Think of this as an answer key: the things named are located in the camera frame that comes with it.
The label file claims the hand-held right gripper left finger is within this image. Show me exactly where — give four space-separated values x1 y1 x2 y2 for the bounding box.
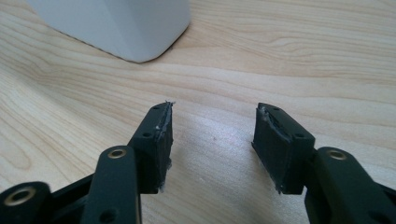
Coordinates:
127 101 175 195

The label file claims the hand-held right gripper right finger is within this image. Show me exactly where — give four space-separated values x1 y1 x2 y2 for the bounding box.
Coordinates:
251 102 317 195

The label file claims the white plastic container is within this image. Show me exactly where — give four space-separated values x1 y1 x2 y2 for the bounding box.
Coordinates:
26 0 191 63

